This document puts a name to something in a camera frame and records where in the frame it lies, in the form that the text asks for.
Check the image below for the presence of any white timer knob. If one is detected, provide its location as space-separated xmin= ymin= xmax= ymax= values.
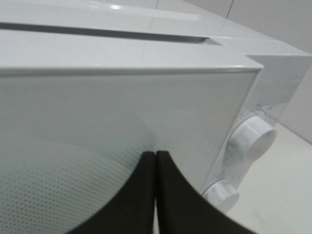
xmin=202 ymin=179 xmax=239 ymax=213

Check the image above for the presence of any white microwave oven body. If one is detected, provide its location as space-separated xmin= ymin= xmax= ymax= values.
xmin=0 ymin=0 xmax=312 ymax=192

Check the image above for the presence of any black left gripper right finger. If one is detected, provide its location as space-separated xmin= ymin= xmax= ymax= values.
xmin=155 ymin=151 xmax=249 ymax=234

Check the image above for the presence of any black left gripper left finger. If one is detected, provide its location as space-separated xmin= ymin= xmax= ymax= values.
xmin=70 ymin=152 xmax=156 ymax=234

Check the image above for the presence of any upper white power knob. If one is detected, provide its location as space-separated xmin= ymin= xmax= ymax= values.
xmin=223 ymin=116 xmax=277 ymax=167

